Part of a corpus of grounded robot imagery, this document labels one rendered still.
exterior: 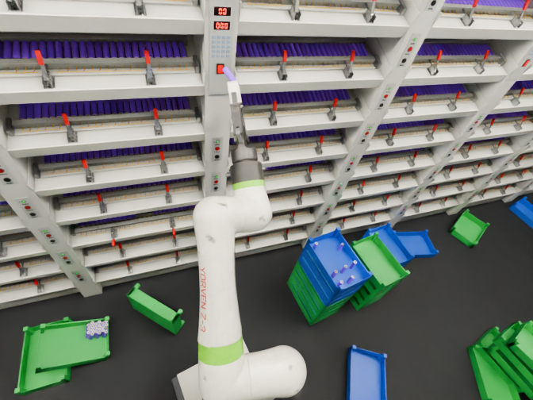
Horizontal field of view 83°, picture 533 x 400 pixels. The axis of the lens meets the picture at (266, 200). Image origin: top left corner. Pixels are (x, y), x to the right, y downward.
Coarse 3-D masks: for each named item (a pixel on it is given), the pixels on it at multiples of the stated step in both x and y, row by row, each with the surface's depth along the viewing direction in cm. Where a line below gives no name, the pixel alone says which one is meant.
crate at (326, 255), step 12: (336, 228) 164; (312, 240) 157; (324, 240) 167; (336, 240) 168; (312, 252) 158; (324, 252) 162; (336, 252) 163; (348, 252) 163; (324, 264) 158; (336, 264) 159; (348, 264) 160; (360, 264) 156; (324, 276) 153; (336, 276) 154; (348, 276) 155; (360, 276) 156; (336, 288) 146; (348, 288) 148
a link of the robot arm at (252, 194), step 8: (240, 184) 82; (248, 184) 82; (256, 184) 83; (264, 184) 85; (240, 192) 82; (248, 192) 82; (256, 192) 82; (264, 192) 84; (240, 200) 79; (248, 200) 80; (256, 200) 82; (264, 200) 83; (248, 208) 79; (256, 208) 80; (264, 208) 82; (248, 216) 78; (256, 216) 80; (264, 216) 82; (248, 224) 79; (256, 224) 81; (264, 224) 83; (240, 232) 80; (248, 232) 84
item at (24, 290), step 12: (48, 276) 161; (60, 276) 164; (0, 288) 155; (12, 288) 156; (24, 288) 158; (36, 288) 159; (48, 288) 161; (60, 288) 162; (72, 288) 165; (0, 300) 154; (12, 300) 155
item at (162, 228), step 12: (144, 216) 150; (192, 216) 156; (72, 228) 138; (132, 228) 147; (144, 228) 148; (156, 228) 149; (168, 228) 151; (180, 228) 153; (72, 240) 138; (84, 240) 139; (96, 240) 141; (108, 240) 142; (120, 240) 147
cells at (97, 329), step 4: (88, 324) 158; (92, 324) 159; (96, 324) 160; (100, 324) 161; (104, 324) 162; (88, 328) 157; (92, 328) 158; (96, 328) 159; (100, 328) 160; (104, 328) 161; (88, 332) 156; (92, 332) 157; (96, 332) 158; (100, 332) 158; (104, 332) 160; (88, 336) 157; (92, 336) 157; (96, 336) 160; (100, 336) 162; (104, 336) 162
